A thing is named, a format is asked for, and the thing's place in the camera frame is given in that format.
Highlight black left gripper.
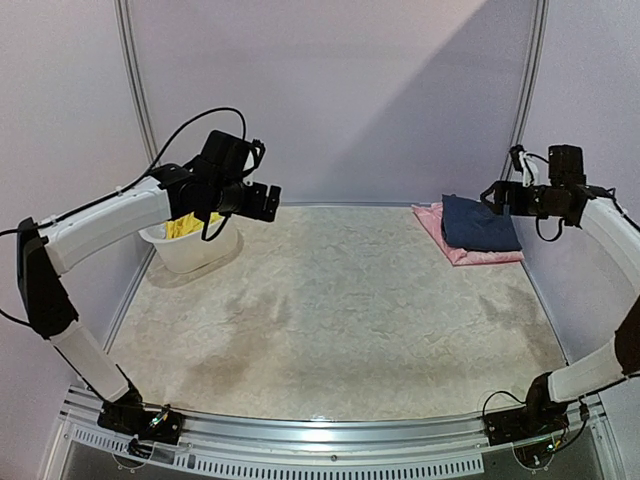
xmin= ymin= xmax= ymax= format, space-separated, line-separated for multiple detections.
xmin=210 ymin=178 xmax=281 ymax=221

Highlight dark blue garment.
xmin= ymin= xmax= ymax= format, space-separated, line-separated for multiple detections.
xmin=441 ymin=195 xmax=522 ymax=252

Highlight pink patterned shorts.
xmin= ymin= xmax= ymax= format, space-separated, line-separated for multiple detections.
xmin=411 ymin=202 xmax=524 ymax=267

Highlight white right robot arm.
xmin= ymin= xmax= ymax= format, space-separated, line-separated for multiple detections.
xmin=481 ymin=144 xmax=639 ymax=436

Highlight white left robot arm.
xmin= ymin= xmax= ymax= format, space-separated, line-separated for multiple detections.
xmin=16 ymin=164 xmax=282 ymax=434

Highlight white plastic laundry basket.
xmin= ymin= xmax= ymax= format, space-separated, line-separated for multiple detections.
xmin=139 ymin=221 xmax=239 ymax=274

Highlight yellow garment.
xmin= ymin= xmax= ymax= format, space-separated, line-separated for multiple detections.
xmin=165 ymin=213 xmax=204 ymax=240

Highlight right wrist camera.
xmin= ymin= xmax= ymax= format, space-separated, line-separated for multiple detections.
xmin=509 ymin=145 xmax=539 ymax=187

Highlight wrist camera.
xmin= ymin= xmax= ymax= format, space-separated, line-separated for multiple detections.
xmin=509 ymin=145 xmax=539 ymax=187
xmin=200 ymin=130 xmax=266 ymax=183

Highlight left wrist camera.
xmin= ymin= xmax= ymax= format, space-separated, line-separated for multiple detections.
xmin=200 ymin=130 xmax=266 ymax=183

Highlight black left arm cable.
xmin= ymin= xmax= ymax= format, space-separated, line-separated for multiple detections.
xmin=0 ymin=106 xmax=249 ymax=331

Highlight right aluminium frame post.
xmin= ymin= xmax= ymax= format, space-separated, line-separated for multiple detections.
xmin=489 ymin=0 xmax=550 ymax=211

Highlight aluminium frame post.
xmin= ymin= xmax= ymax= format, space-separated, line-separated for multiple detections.
xmin=114 ymin=0 xmax=159 ymax=167
xmin=489 ymin=0 xmax=550 ymax=211

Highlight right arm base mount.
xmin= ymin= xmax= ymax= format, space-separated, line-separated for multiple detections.
xmin=481 ymin=391 xmax=569 ymax=446

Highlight aluminium front rail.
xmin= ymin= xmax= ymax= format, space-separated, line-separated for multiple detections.
xmin=43 ymin=387 xmax=625 ymax=479

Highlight left aluminium frame post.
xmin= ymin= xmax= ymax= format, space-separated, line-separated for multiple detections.
xmin=114 ymin=0 xmax=159 ymax=167

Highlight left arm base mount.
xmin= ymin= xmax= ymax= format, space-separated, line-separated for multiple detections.
xmin=97 ymin=392 xmax=186 ymax=445

